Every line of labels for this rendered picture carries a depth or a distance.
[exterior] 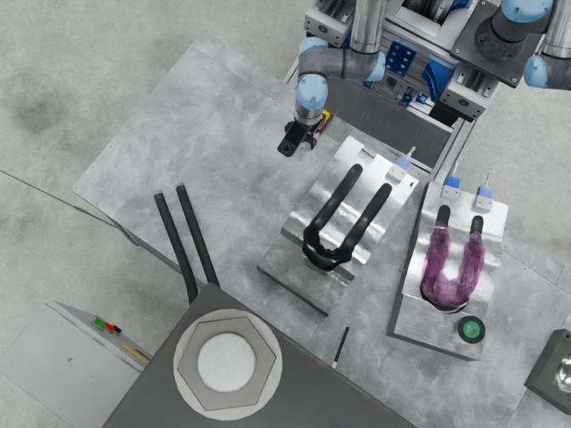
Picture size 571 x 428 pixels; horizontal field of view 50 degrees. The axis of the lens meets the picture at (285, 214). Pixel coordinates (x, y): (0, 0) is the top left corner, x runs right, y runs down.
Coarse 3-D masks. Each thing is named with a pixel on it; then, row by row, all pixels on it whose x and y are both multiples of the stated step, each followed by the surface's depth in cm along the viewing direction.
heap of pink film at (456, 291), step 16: (432, 240) 183; (448, 240) 184; (480, 240) 186; (432, 256) 180; (448, 256) 183; (464, 256) 182; (480, 256) 181; (432, 272) 181; (464, 272) 181; (480, 272) 181; (432, 288) 180; (448, 288) 180; (464, 288) 181; (448, 304) 180; (464, 304) 182
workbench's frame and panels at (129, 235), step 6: (108, 216) 192; (114, 222) 230; (120, 228) 237; (126, 228) 192; (126, 234) 246; (132, 234) 236; (132, 240) 256; (138, 240) 246; (144, 246) 252; (150, 246) 192; (150, 252) 256; (156, 252) 239; (162, 258) 247; (168, 264) 254; (174, 264) 235; (180, 270) 243; (198, 282) 239
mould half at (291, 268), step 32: (352, 160) 190; (384, 160) 190; (320, 192) 187; (352, 192) 188; (288, 224) 179; (352, 224) 184; (384, 224) 186; (288, 256) 184; (352, 256) 177; (288, 288) 183; (320, 288) 182
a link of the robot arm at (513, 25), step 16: (512, 0) 165; (528, 0) 164; (544, 0) 164; (496, 16) 173; (512, 16) 166; (528, 16) 164; (544, 16) 166; (512, 32) 172; (528, 32) 171; (544, 32) 170
